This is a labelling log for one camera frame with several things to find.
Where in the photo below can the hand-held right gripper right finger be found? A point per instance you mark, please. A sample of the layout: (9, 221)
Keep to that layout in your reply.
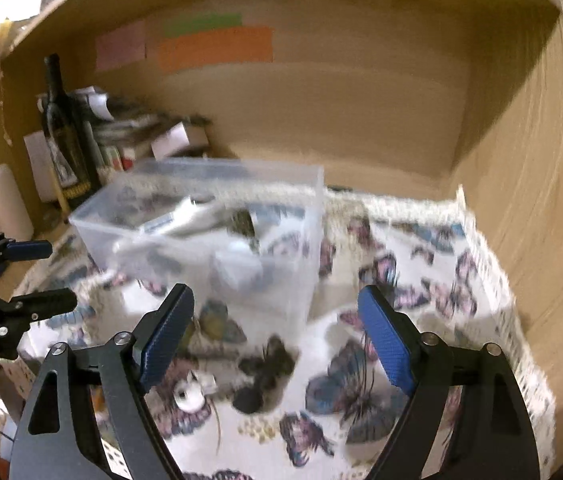
(386, 340)

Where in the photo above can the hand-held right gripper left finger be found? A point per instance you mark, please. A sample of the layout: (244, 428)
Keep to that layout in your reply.
(166, 332)

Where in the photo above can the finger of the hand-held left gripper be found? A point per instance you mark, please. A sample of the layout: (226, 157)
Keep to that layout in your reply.
(29, 249)
(46, 301)

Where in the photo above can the small white round object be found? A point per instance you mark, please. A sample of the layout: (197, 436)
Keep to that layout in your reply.
(189, 395)

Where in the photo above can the clear plastic storage box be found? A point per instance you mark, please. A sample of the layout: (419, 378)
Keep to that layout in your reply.
(211, 240)

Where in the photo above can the butterfly print cloth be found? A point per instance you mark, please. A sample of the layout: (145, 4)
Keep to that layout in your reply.
(351, 360)

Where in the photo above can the white paper roll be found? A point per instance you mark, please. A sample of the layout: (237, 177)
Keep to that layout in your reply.
(4, 205)

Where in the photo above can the white paper sheet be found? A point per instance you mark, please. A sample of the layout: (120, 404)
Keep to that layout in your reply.
(36, 162)

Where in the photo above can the white cube object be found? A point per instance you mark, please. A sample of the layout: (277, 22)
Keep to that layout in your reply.
(236, 267)

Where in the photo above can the dark wine bottle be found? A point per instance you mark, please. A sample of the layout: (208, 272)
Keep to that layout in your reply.
(64, 140)

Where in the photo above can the long white object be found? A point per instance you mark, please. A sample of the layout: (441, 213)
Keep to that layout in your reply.
(181, 217)

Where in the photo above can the dark round object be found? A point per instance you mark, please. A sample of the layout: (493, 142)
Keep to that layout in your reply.
(242, 222)

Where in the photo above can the stack of books and papers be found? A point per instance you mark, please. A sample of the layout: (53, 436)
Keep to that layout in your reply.
(121, 130)

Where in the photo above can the small white cardboard box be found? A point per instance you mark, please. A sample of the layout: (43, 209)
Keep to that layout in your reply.
(176, 142)

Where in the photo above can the pink sticky note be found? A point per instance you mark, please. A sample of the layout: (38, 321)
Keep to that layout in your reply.
(120, 46)

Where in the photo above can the orange sticky note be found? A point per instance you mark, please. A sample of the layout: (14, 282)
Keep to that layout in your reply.
(214, 49)

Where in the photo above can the green sticky note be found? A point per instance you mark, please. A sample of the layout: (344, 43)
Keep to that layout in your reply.
(201, 24)

